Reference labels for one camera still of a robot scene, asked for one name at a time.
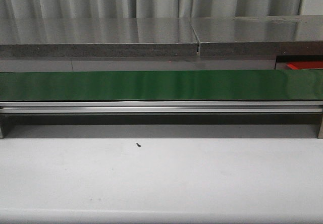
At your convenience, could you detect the green conveyor belt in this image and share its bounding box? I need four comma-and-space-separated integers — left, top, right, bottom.
1, 70, 322, 101

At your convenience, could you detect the aluminium conveyor frame rail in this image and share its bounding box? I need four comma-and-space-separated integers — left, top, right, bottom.
1, 100, 322, 114

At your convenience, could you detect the red plastic tray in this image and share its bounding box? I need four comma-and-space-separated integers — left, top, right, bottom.
287, 61, 323, 70

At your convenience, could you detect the left grey stone slab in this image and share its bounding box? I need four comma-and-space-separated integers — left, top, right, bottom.
1, 18, 198, 58

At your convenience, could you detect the right steel conveyor leg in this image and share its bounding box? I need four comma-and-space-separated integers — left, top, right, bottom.
314, 114, 323, 140

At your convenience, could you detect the grey stone slab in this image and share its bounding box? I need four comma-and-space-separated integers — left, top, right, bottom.
1, 18, 198, 58
191, 15, 322, 57

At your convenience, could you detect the right grey stone slab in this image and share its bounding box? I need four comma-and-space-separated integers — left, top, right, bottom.
191, 15, 322, 57

